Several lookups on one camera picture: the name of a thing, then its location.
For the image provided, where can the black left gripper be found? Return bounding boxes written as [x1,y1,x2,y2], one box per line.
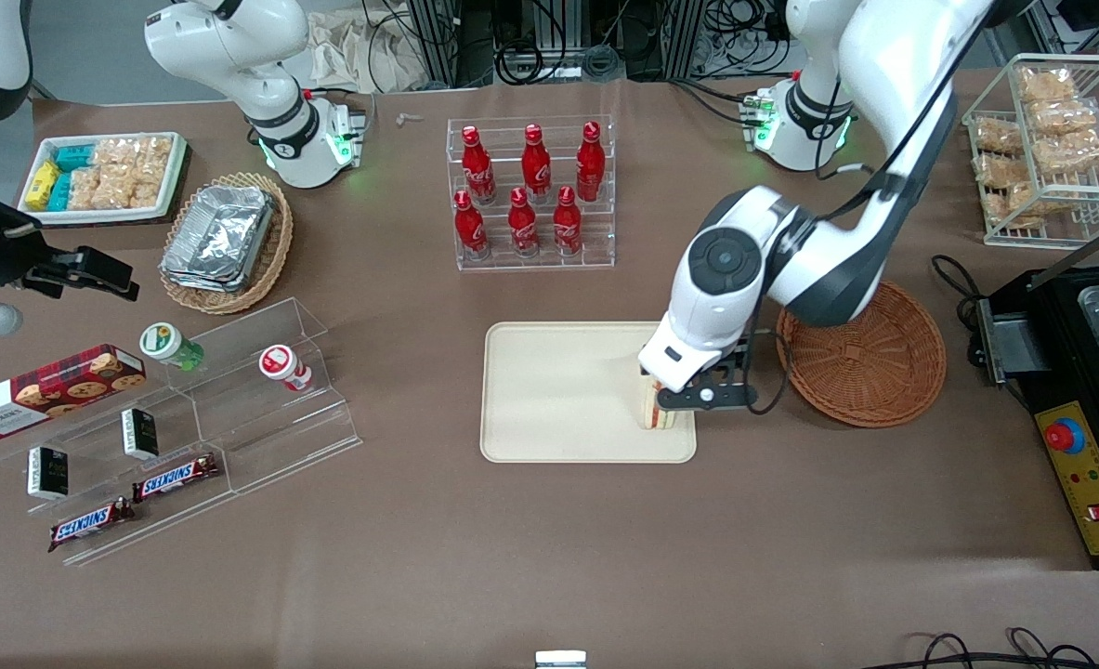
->
[640,336,756,387]

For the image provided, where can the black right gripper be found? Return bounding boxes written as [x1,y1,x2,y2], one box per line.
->
[0,175,140,302]

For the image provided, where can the triangular sandwich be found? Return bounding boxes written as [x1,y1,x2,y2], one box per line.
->
[635,370,679,432]

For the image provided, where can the white rectangular snack tray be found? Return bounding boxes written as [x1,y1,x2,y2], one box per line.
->
[17,132,188,227]

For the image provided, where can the beige rectangular tray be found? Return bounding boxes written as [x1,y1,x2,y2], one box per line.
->
[480,321,698,465]

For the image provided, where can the oval tan wicker basket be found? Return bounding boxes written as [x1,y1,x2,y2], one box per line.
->
[158,172,294,316]

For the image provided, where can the round brown wicker basket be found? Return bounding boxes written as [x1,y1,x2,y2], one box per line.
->
[776,282,948,429]

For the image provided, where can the green capped small bottle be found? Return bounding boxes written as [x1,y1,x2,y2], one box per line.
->
[138,321,206,373]

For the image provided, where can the clear rice cracker pack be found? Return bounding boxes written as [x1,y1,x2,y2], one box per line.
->
[133,136,175,179]
[98,169,169,210]
[68,167,104,211]
[92,138,139,174]

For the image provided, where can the stacked aluminium foil trays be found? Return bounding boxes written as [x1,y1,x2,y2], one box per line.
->
[160,184,277,295]

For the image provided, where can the yellow snack packet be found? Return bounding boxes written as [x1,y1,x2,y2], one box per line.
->
[25,160,61,211]

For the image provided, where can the red tartan cookie box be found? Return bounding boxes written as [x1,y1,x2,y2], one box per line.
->
[0,344,148,439]

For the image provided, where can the small black box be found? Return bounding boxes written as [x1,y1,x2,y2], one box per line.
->
[121,408,160,461]
[27,446,71,502]

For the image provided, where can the red cola bottle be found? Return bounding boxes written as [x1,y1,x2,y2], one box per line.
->
[521,123,553,203]
[576,121,606,203]
[461,125,497,205]
[508,187,540,258]
[453,190,491,261]
[553,185,583,256]

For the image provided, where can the red capped small bottle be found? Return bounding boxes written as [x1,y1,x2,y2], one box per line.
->
[258,344,314,394]

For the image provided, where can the clear acrylic bottle rack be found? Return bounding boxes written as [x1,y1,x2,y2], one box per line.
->
[446,115,617,272]

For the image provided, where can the snickers chocolate bar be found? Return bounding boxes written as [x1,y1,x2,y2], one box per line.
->
[47,497,137,554]
[131,453,220,504]

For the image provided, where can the clear acrylic stepped shelf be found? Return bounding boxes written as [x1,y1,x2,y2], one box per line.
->
[0,297,364,568]

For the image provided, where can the beige crumpled cloth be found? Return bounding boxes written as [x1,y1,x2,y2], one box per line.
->
[307,7,431,94]

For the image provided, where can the bagged fried snack pack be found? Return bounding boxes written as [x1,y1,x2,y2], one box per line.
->
[974,118,1026,155]
[1032,130,1099,176]
[1027,98,1099,137]
[984,181,1070,230]
[1016,65,1078,103]
[974,152,1033,190]

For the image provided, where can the black machine with yellow panel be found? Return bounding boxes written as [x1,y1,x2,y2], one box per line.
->
[975,218,1099,571]

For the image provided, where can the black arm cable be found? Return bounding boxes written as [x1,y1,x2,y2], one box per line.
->
[814,0,991,224]

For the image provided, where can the black base cables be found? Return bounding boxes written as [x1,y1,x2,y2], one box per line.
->
[668,76,765,126]

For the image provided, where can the black machine cable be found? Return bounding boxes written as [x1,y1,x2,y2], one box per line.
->
[930,254,988,321]

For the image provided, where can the aluminium frame with cables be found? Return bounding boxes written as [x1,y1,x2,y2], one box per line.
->
[405,0,792,89]

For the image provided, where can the black floor cables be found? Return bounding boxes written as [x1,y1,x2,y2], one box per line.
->
[883,628,1099,669]

